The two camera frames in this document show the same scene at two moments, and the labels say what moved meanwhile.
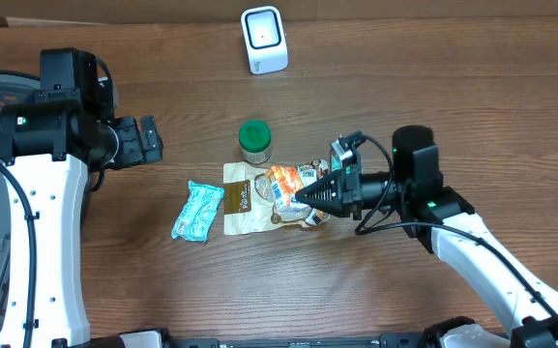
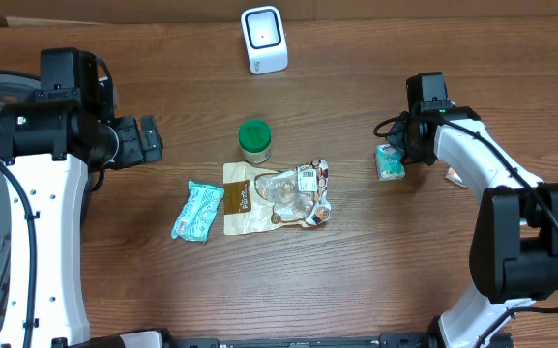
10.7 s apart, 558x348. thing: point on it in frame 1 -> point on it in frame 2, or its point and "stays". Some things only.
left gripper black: [133, 143] stays
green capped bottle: [255, 141] stays
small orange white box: [285, 183] -> [455, 177]
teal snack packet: [197, 218] stays
